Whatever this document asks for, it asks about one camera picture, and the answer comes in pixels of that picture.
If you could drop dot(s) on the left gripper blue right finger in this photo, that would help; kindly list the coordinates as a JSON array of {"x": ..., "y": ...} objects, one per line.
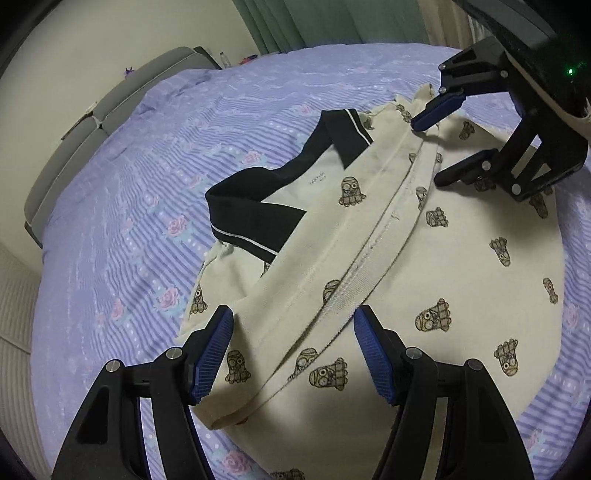
[{"x": 374, "y": 344}]

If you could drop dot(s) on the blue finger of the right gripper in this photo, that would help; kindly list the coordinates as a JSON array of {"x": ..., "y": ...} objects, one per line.
[
  {"x": 437, "y": 110},
  {"x": 469, "y": 170}
]

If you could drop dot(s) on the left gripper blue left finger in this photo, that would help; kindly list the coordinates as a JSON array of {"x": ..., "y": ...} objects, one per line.
[{"x": 206, "y": 351}]

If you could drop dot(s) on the white bear-print polo shirt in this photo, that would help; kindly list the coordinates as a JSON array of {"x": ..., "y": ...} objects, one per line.
[{"x": 356, "y": 219}]

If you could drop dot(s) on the beige curtain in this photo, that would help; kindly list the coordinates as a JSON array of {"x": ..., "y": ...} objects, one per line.
[{"x": 448, "y": 25}]

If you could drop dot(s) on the purple floral bed cover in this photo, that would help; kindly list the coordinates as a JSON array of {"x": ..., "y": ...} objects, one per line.
[{"x": 126, "y": 237}]

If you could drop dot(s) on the green curtain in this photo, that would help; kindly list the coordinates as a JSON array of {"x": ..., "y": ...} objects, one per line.
[{"x": 284, "y": 26}]

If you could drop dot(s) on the white louvred wardrobe doors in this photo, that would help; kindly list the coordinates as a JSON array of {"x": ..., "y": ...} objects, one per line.
[{"x": 19, "y": 288}]

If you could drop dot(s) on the red item on nightstand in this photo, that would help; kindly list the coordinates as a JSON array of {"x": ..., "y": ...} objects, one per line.
[{"x": 249, "y": 58}]

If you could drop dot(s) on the clear plastic bottle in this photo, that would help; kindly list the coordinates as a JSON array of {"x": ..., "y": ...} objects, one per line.
[{"x": 224, "y": 60}]

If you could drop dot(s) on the grey padded headboard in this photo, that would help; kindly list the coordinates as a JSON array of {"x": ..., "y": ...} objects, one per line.
[{"x": 82, "y": 140}]

